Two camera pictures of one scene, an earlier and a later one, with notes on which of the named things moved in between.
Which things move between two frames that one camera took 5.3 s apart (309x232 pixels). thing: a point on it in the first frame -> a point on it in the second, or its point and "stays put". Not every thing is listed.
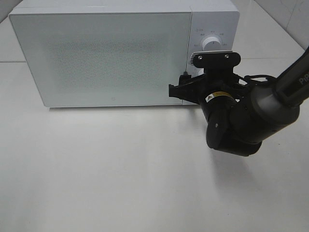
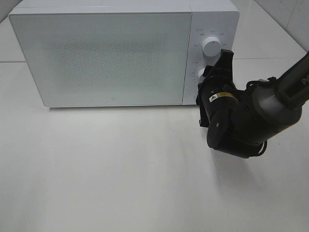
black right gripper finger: [190, 92] -> [207, 70]
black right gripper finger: [185, 79] -> [224, 63]
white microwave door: [106, 59] stays put
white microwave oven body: [97, 53] stays put
